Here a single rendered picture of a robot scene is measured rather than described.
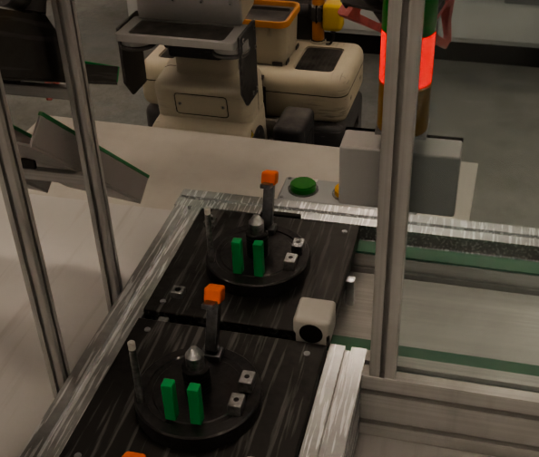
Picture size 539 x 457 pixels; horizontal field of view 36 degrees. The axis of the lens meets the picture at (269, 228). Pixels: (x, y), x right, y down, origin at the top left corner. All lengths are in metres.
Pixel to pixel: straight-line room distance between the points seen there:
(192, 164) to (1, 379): 0.60
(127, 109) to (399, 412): 2.92
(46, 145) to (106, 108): 2.79
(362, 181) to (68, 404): 0.42
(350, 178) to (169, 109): 1.06
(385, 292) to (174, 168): 0.75
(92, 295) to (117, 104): 2.60
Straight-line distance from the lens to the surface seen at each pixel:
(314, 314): 1.01
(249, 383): 0.91
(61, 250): 1.39
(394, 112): 0.78
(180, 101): 1.85
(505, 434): 1.02
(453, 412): 1.00
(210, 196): 1.29
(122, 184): 1.19
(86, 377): 1.02
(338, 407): 0.94
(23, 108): 3.93
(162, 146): 1.65
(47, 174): 1.10
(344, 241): 1.16
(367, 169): 0.85
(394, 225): 0.85
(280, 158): 1.58
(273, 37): 2.06
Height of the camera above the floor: 1.65
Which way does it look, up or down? 35 degrees down
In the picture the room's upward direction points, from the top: 2 degrees counter-clockwise
